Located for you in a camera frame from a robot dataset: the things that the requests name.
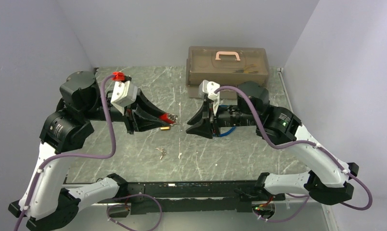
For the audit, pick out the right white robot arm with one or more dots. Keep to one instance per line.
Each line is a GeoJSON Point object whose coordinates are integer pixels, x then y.
{"type": "Point", "coordinates": [326, 179]}

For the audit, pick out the red cable lock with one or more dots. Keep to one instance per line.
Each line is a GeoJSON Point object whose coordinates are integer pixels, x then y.
{"type": "Point", "coordinates": [164, 117]}

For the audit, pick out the bunch of silver keys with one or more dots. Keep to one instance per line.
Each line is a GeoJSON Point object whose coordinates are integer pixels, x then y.
{"type": "Point", "coordinates": [163, 152]}

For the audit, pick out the silver red lock key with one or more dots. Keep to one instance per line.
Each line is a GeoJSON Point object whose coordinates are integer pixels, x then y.
{"type": "Point", "coordinates": [174, 120]}

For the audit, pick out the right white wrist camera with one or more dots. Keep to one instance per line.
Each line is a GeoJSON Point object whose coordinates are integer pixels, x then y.
{"type": "Point", "coordinates": [208, 88]}

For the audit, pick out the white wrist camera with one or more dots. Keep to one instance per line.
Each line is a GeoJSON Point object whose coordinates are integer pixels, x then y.
{"type": "Point", "coordinates": [124, 92]}
{"type": "Point", "coordinates": [208, 88]}

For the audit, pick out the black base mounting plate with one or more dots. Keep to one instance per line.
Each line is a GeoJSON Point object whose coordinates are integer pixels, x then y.
{"type": "Point", "coordinates": [195, 196]}

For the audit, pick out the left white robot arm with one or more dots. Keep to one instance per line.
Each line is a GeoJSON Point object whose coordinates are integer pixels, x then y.
{"type": "Point", "coordinates": [46, 203]}

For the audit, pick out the brown plastic toolbox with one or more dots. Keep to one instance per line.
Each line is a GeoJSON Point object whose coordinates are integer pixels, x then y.
{"type": "Point", "coordinates": [226, 66]}

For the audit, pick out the aluminium rail frame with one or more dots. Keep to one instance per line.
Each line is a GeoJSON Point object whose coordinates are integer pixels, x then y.
{"type": "Point", "coordinates": [295, 213]}

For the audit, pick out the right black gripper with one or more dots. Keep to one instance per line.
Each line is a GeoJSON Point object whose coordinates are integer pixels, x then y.
{"type": "Point", "coordinates": [203, 128]}

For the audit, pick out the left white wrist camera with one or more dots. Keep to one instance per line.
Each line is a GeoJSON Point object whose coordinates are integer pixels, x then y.
{"type": "Point", "coordinates": [124, 92]}

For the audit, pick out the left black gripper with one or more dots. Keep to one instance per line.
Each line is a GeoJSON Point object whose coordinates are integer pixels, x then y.
{"type": "Point", "coordinates": [133, 119]}

